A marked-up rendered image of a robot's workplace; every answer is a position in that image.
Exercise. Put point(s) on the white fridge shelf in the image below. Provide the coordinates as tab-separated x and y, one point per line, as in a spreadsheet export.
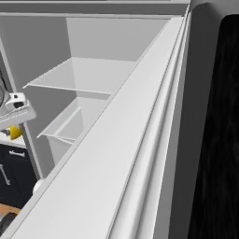
84	74

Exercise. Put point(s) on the white fridge cabinet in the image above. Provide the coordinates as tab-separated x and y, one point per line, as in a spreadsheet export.
40	40

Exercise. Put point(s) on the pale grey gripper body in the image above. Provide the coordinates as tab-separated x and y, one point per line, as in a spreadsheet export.
16	116

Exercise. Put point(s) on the dark cupboard drawer front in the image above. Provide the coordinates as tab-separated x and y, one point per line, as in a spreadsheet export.
6	153

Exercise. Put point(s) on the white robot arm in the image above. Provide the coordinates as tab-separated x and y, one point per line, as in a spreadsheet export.
18	100

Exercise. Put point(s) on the dark cupboard door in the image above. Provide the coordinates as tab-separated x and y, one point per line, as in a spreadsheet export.
18	183

